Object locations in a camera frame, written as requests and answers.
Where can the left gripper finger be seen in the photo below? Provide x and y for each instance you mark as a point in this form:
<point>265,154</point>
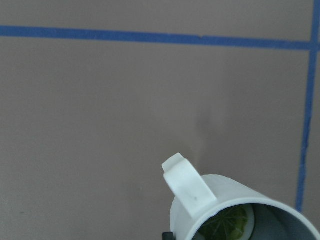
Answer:
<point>167,236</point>

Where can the white mug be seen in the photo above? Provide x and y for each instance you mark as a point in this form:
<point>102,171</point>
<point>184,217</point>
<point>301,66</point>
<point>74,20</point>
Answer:
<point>200,197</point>

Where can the lemon slice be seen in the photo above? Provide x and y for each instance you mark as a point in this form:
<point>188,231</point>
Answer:
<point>233,223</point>

